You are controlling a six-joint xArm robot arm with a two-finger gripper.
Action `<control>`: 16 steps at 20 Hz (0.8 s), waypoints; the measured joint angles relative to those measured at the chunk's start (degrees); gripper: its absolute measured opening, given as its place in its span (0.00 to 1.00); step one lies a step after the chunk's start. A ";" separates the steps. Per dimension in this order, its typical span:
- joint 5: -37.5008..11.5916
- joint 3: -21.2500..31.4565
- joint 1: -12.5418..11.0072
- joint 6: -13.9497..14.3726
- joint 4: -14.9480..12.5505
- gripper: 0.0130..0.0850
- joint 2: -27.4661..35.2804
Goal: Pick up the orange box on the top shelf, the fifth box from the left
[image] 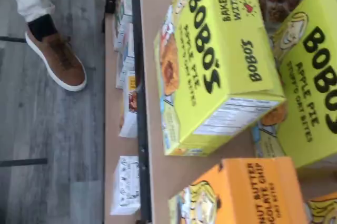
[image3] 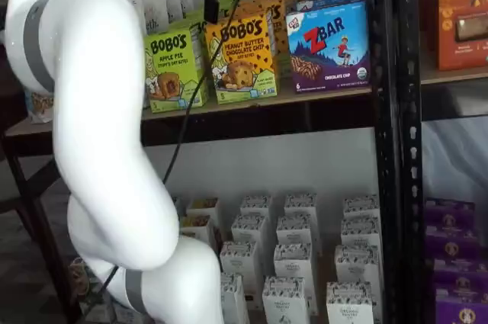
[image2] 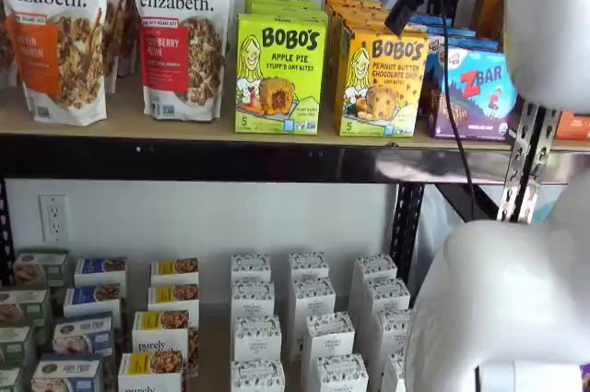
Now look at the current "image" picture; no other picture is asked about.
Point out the brown suede sneaker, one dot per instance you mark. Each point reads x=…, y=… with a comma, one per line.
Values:
x=60, y=60

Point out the black metal shelf rack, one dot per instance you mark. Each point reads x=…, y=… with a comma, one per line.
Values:
x=142, y=129

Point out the green Bobo's apple pie box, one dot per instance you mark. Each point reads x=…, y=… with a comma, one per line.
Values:
x=210, y=50
x=310, y=89

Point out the white organic pantry box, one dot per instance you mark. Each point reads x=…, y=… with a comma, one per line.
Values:
x=125, y=184

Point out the black floor tape strip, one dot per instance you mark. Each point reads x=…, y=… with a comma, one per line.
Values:
x=23, y=162
x=13, y=39

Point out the black sock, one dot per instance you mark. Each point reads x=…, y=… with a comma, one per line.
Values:
x=42, y=27

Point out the white box with colourful print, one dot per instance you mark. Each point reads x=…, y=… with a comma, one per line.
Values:
x=123, y=2
x=122, y=37
x=129, y=124
x=123, y=68

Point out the orange Bobo's peanut butter box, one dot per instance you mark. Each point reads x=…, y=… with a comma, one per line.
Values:
x=250, y=195
x=323, y=210

